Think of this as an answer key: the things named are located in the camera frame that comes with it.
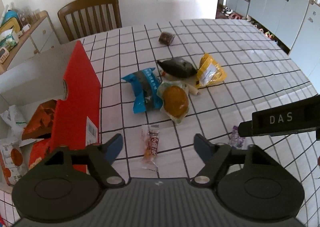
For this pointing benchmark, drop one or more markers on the dark brown cake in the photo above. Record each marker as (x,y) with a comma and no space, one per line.
(166,38)

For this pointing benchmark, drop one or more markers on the red cardboard box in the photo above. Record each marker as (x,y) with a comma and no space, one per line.
(64,74)

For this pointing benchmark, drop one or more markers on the white drawer sideboard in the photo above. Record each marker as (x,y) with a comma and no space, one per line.
(39,38)

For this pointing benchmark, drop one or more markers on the purple candy packet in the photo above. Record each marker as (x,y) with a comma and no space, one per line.
(236,142)

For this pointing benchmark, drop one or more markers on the grey wall cabinet unit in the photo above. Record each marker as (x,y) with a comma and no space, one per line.
(295,23)

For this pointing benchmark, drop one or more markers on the shiny brown snack bag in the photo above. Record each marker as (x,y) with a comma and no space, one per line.
(41,123)

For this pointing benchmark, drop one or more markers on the pink kitchen timer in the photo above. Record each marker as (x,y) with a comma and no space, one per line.
(4,54)

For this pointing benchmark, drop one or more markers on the small sausage snack packet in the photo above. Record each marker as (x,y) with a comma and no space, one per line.
(150,138)

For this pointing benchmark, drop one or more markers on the row of shoes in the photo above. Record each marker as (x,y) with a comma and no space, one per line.
(226,12)

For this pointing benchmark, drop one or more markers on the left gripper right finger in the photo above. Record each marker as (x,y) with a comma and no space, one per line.
(215,158)

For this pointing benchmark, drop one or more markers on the checkered white tablecloth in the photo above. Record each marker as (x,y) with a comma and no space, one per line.
(259,76)

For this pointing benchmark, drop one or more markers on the tissue pack green white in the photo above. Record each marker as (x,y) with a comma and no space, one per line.
(9,39)

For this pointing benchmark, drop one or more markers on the red yellow snack packet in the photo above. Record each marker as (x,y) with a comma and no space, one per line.
(39,151)

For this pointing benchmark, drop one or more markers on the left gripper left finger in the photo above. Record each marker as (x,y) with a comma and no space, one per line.
(100,160)

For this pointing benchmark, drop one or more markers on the white orange snack packet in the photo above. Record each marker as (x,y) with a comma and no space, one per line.
(12,162)

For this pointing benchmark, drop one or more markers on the dark green snack packet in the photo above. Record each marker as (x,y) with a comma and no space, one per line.
(177,67)

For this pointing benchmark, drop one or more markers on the blue snack packet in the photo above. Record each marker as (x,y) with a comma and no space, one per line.
(144,85)

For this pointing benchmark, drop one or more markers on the yellow radio box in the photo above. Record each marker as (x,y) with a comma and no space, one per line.
(11,21)

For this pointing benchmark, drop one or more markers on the brown wooden chair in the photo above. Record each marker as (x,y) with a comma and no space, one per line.
(82,18)

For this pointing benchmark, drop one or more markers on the round bun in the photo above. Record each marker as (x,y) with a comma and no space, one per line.
(174,95)

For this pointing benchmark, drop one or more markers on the cream stick snack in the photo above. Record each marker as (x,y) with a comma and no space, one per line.
(192,90)

